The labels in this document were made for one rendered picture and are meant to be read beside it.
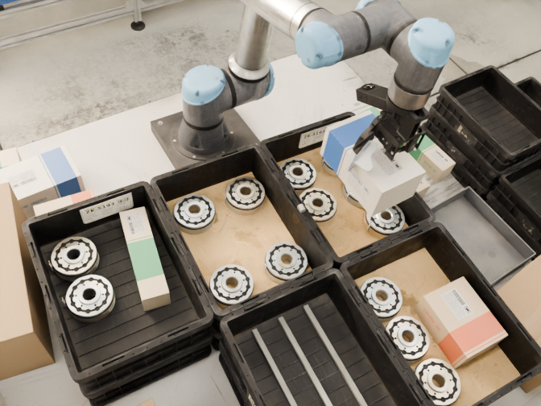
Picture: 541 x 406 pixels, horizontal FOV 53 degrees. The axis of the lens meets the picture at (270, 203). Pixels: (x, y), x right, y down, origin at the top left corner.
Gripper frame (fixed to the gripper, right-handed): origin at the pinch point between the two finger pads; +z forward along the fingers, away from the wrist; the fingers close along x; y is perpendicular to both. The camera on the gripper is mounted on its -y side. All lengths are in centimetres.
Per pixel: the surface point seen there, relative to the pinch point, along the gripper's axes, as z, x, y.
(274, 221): 28.1, -16.1, -9.2
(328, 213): 25.2, -3.7, -3.4
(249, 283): 24.8, -31.4, 4.2
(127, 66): 112, 1, -168
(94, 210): 21, -55, -29
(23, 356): 32, -81, -7
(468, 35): 112, 195, -109
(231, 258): 28.0, -31.0, -5.2
